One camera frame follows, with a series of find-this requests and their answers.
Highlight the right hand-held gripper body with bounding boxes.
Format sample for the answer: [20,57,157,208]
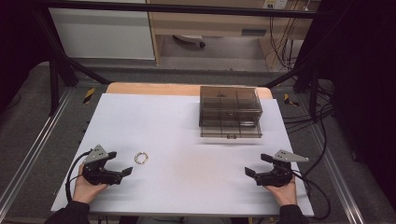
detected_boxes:
[253,149,310,188]

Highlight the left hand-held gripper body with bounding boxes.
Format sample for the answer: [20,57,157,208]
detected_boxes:
[81,144,123,187]

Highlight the silver bracelet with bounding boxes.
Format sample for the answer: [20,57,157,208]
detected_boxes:
[134,151,149,165]

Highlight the transparent brown drawer box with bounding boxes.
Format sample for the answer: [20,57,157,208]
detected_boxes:
[198,85,264,140]

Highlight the person's right hand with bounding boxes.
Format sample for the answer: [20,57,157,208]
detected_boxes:
[263,174,299,207]

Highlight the person's left hand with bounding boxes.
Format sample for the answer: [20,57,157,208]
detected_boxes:
[72,163,109,205]

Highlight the yellow black floor tape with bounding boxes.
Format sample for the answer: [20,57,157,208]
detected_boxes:
[283,92,301,107]
[82,87,96,105]

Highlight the white cabinet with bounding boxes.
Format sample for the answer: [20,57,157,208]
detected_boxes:
[49,7,156,61]

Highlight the office chair base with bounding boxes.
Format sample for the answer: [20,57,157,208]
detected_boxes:
[172,34,207,49]

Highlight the wooden desk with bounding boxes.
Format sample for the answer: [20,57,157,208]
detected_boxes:
[145,0,322,67]

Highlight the white power strip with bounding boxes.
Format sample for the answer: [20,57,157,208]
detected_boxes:
[262,0,290,10]

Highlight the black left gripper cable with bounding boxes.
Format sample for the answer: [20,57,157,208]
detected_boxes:
[64,150,93,203]

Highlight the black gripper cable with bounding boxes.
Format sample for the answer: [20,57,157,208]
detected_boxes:
[64,150,93,203]
[291,169,332,221]

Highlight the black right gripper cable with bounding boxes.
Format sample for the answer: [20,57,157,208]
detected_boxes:
[291,169,332,221]

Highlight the aluminium floor rail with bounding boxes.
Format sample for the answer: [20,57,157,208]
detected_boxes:
[309,122,366,224]
[0,88,75,213]

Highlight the black floor cables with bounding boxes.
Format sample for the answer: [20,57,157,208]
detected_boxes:
[279,83,337,176]

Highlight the hanging cable bundle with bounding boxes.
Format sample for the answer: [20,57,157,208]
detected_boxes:
[268,16,302,70]

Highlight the black metal frame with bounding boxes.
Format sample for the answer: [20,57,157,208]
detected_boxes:
[31,0,325,117]

